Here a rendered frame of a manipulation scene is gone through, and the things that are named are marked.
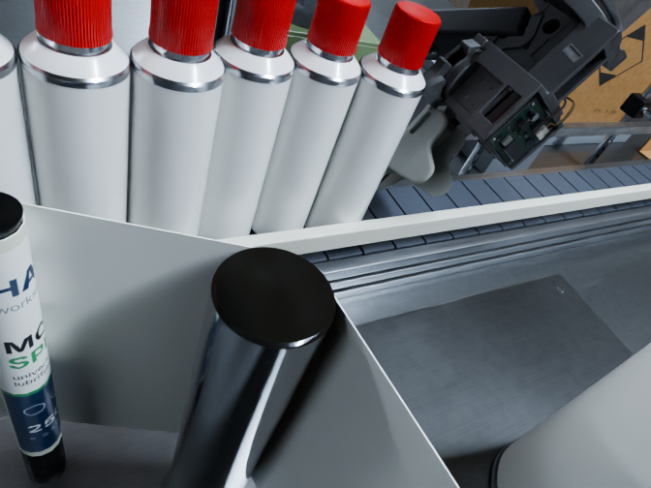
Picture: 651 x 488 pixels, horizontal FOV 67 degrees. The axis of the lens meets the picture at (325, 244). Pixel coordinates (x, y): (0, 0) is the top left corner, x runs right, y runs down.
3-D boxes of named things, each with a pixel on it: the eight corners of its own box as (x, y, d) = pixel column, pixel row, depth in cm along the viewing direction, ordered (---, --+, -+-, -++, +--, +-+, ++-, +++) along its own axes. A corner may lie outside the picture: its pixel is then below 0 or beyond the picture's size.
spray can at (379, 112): (319, 254, 43) (416, 28, 29) (291, 214, 46) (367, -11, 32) (363, 242, 46) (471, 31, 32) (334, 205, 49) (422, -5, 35)
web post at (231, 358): (169, 561, 25) (227, 380, 12) (147, 472, 27) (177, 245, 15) (253, 523, 27) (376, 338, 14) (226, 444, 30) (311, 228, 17)
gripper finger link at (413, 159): (376, 214, 40) (464, 133, 37) (344, 167, 43) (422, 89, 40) (394, 224, 42) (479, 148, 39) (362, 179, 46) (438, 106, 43)
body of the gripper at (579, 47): (474, 143, 35) (621, 8, 31) (412, 78, 40) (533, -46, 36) (506, 178, 41) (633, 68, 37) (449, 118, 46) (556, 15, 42)
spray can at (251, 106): (210, 263, 39) (264, 4, 25) (173, 223, 41) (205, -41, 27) (261, 241, 42) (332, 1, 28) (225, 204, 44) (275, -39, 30)
